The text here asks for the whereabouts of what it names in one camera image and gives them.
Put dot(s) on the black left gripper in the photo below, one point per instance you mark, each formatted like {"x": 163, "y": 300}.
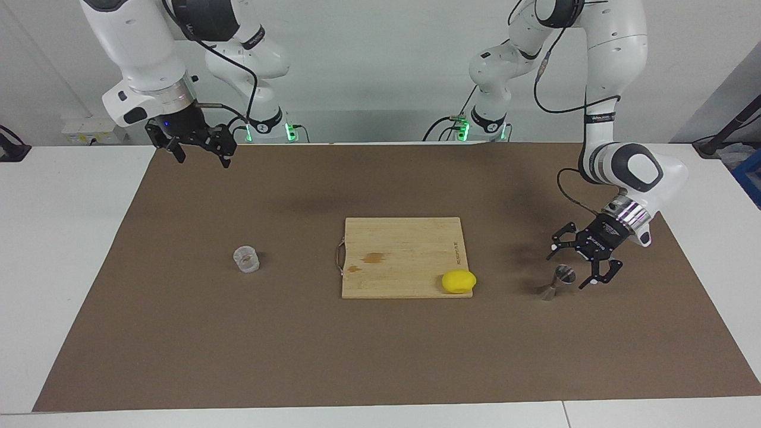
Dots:
{"x": 600, "y": 241}

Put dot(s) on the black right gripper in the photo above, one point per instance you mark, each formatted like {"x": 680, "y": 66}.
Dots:
{"x": 190, "y": 128}

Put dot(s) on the steel jigger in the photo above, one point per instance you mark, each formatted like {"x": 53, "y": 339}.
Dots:
{"x": 562, "y": 276}

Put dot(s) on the clear plastic cup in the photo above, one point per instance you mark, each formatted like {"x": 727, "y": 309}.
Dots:
{"x": 246, "y": 261}

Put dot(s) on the white power strip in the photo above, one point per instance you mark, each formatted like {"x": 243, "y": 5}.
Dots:
{"x": 83, "y": 128}

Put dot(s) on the yellow lemon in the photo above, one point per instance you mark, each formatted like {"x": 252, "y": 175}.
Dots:
{"x": 458, "y": 282}

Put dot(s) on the wooden cutting board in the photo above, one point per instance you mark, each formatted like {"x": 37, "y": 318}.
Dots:
{"x": 410, "y": 249}

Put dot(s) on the clear plastic bag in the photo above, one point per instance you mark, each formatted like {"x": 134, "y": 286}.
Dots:
{"x": 736, "y": 156}

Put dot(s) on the black stand leg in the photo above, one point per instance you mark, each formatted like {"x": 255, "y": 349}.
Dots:
{"x": 722, "y": 135}

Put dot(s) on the blue crate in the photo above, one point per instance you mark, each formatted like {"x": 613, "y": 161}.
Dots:
{"x": 750, "y": 178}

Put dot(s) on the brown table mat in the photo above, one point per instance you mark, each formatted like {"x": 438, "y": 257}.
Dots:
{"x": 238, "y": 345}

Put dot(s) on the black clamp mount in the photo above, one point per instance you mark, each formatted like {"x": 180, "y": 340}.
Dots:
{"x": 12, "y": 151}

